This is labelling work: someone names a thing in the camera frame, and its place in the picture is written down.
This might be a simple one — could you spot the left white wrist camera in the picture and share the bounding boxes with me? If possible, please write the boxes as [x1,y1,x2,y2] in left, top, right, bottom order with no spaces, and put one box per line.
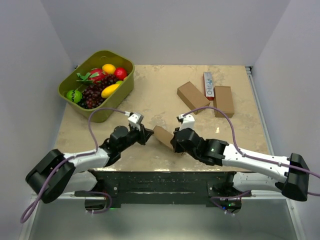
[127,112,144,131]

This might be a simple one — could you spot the green toy watermelon ball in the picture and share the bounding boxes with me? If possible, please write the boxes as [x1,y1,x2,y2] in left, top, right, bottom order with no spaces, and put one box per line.
[66,89,83,104]

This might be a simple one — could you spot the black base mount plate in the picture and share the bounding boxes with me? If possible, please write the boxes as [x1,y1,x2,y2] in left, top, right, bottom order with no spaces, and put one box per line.
[75,170,252,214]

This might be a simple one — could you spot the closed brown box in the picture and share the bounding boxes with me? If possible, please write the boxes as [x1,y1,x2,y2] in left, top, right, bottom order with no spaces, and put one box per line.
[213,86,235,118]
[177,81,210,110]

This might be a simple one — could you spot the yellow toy lemon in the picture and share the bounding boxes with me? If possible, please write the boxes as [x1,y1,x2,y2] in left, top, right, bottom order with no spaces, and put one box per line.
[101,63,116,75]

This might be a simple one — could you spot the purple toy grapes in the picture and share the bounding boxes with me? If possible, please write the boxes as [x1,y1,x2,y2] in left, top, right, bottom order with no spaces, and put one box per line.
[97,74,119,90]

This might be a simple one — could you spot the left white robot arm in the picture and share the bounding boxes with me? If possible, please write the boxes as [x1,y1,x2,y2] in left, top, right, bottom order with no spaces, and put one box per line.
[25,124,154,204]

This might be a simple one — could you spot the pink toy dragon fruit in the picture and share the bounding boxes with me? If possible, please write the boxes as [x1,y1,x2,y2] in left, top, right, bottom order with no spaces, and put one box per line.
[88,68,107,84]

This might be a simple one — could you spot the closed brown box right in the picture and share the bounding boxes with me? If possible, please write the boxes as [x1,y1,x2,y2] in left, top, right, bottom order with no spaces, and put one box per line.
[213,86,235,118]

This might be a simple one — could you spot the brown cardboard box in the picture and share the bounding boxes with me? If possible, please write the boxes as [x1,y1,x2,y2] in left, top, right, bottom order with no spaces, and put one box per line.
[153,125,185,156]

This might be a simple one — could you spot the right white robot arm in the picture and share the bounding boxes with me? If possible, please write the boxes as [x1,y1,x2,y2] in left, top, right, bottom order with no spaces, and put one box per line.
[170,128,310,202]

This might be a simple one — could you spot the red toy apple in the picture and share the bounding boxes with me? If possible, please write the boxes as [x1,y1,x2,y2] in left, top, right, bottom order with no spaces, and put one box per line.
[114,67,128,81]

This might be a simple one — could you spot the green plastic basket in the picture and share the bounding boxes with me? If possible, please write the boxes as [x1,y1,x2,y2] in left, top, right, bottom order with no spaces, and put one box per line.
[58,50,135,118]

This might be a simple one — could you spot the yellow toy mango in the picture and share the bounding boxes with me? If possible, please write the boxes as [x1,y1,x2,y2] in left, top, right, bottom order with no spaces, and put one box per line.
[101,84,120,99]

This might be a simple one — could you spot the dark red toy grapes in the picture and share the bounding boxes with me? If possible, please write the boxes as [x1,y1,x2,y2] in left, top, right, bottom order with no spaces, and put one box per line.
[78,84,105,109]

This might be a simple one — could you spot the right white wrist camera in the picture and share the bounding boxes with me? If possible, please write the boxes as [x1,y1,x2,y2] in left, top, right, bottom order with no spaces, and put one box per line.
[177,114,195,131]

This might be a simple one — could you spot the closed brown box middle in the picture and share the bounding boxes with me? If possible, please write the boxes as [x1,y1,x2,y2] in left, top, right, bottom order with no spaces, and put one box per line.
[177,81,210,110]

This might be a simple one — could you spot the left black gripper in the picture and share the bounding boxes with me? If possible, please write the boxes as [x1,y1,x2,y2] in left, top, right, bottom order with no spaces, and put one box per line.
[118,123,154,153]

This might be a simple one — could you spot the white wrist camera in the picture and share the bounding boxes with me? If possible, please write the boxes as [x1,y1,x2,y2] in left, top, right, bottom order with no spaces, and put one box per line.
[127,112,144,131]
[177,114,195,131]

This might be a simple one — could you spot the toothpaste box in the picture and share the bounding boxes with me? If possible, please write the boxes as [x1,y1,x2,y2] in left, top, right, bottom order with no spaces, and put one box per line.
[203,72,215,101]

